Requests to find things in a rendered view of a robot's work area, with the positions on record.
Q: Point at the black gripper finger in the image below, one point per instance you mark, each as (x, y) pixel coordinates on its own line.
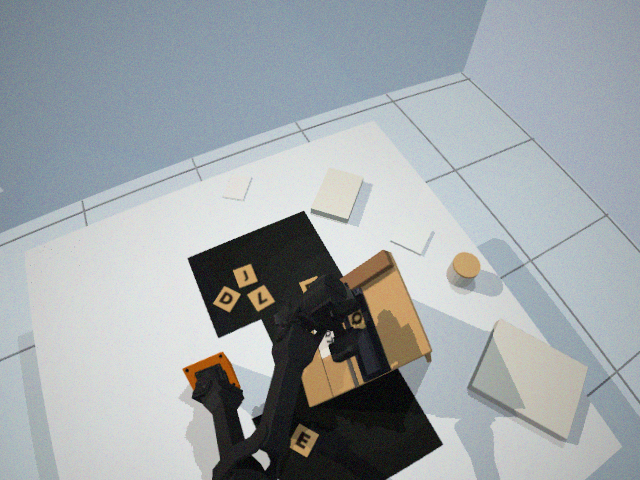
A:
(355, 330)

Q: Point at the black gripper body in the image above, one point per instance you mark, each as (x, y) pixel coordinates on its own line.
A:
(346, 345)

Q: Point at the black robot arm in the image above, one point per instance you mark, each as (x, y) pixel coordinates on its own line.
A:
(293, 349)

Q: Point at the white jar with tan lid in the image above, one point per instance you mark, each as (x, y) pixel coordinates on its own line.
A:
(463, 270)

